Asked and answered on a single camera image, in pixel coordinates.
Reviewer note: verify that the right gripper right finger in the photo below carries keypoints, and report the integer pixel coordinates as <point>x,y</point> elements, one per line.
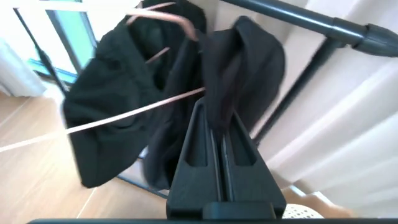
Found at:
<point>252,183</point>

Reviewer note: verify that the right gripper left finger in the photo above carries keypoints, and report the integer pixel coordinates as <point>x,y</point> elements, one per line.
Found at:
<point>192,180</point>

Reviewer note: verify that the pink clothes hanger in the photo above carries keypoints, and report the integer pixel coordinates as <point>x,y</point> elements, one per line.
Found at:
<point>157,55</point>
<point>124,114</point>

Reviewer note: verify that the black garment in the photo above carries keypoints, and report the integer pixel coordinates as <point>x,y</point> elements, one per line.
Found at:
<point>242,62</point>

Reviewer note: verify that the white laundry basket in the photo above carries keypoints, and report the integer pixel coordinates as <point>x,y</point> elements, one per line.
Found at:
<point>300,213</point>

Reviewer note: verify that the black clothes rack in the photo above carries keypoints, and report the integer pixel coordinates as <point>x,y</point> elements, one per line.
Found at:
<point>351,32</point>

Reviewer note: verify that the beige curtain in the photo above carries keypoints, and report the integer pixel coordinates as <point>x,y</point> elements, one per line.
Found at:
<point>15,71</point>
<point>342,124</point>

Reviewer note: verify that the window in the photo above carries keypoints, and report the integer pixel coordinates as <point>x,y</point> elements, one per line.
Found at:
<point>71,37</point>

